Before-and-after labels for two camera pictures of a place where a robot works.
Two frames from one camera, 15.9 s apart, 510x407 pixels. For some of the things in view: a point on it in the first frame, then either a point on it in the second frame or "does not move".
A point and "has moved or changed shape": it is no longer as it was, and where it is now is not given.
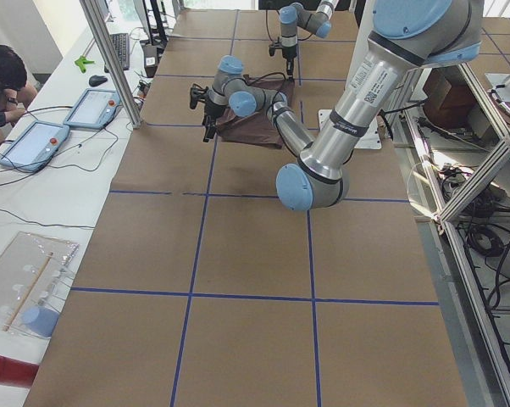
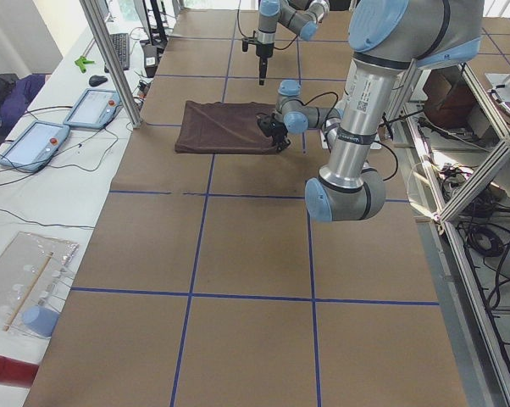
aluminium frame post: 115,62 does not move
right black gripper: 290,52 -> 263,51
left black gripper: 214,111 -> 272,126
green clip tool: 81,63 does not move
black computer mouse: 97,80 does not move
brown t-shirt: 259,129 has moved or changed shape
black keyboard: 121,45 does not move
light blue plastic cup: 40,320 does not move
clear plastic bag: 27,285 does not move
